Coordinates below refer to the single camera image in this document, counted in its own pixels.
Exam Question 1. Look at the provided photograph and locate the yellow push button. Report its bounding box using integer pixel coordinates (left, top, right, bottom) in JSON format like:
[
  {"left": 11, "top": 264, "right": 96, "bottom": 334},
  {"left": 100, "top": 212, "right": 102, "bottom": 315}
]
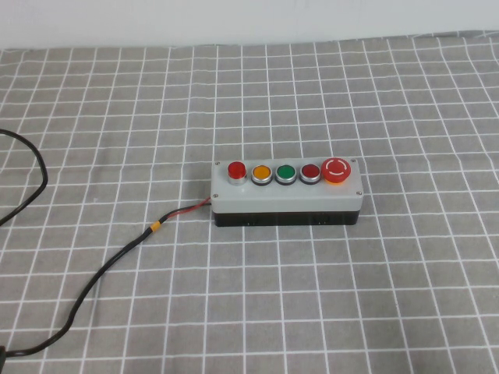
[{"left": 250, "top": 164, "right": 274, "bottom": 186}]

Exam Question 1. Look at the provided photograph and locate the grey button control box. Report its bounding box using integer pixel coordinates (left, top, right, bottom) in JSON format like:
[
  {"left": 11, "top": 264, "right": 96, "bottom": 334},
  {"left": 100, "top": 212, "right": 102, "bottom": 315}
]
[{"left": 210, "top": 157, "right": 366, "bottom": 229}]

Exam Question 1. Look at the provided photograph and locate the green push button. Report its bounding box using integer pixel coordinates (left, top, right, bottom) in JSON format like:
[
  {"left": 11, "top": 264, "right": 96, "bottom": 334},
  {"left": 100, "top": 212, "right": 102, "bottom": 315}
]
[{"left": 274, "top": 163, "right": 299, "bottom": 186}]

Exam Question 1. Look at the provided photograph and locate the flat red push button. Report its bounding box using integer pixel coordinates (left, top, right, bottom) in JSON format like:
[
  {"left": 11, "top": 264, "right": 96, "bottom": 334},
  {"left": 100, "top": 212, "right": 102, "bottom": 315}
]
[{"left": 299, "top": 163, "right": 323, "bottom": 185}]

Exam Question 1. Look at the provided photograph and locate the red emergency stop button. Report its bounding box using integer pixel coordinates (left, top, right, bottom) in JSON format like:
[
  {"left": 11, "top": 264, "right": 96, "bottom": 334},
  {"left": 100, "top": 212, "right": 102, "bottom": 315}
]
[{"left": 320, "top": 156, "right": 353, "bottom": 185}]

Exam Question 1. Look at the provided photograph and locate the red indicator lamp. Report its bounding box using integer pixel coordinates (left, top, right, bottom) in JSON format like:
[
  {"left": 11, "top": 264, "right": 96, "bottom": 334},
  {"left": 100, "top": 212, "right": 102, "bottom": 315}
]
[{"left": 226, "top": 161, "right": 249, "bottom": 186}]

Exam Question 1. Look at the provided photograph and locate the grey white-checked tablecloth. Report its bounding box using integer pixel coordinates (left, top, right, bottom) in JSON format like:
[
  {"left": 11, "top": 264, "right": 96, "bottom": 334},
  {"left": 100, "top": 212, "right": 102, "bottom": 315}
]
[{"left": 0, "top": 30, "right": 499, "bottom": 374}]

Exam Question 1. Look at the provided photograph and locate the black power cable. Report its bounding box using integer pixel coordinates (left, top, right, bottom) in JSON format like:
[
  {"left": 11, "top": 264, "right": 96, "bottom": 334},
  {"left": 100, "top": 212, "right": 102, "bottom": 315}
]
[{"left": 0, "top": 128, "right": 155, "bottom": 358}]

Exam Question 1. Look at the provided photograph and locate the thin black wire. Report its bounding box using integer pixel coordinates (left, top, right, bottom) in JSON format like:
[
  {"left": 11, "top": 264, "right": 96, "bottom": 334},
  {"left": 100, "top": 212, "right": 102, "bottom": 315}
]
[{"left": 158, "top": 199, "right": 214, "bottom": 224}]

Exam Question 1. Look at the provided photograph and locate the thin red wire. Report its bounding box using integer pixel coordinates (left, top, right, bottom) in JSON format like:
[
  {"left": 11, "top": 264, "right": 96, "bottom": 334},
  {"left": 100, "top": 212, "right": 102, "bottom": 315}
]
[{"left": 158, "top": 196, "right": 214, "bottom": 225}]

